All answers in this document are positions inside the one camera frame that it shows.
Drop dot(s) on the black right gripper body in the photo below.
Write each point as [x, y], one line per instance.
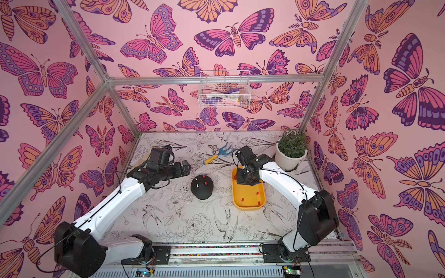
[248, 175]

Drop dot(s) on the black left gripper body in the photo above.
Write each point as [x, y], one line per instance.
[172, 172]

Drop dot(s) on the black round screw base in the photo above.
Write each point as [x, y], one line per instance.
[199, 189]

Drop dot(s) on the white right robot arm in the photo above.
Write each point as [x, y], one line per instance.
[316, 214]

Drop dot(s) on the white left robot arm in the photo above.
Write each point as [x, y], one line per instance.
[80, 246]

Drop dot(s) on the cream fabric glove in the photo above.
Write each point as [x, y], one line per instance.
[139, 156]

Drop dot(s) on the yellow plastic tray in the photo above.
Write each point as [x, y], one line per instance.
[249, 193]

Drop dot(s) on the blue yellow garden fork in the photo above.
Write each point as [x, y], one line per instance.
[223, 151]

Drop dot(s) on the potted green plant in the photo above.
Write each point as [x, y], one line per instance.
[291, 150]

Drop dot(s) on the white wire basket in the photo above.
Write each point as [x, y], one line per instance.
[225, 88]

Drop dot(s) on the aluminium cage frame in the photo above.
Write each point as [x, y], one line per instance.
[25, 183]

